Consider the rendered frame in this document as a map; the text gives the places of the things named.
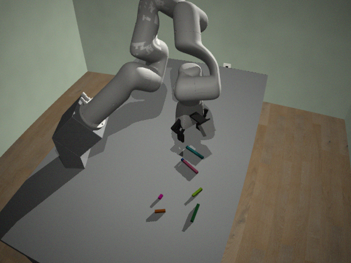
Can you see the pink rod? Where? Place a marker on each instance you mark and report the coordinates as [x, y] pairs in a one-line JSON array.
[[190, 166]]

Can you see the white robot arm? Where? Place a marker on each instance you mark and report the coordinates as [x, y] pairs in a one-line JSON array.
[[190, 87]]

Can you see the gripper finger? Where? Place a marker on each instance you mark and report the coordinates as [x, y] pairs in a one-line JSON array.
[[176, 128], [204, 114]]

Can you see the lime green rod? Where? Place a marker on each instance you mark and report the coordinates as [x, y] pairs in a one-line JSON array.
[[198, 191]]

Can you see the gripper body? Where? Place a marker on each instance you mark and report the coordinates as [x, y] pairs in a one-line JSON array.
[[183, 112]]

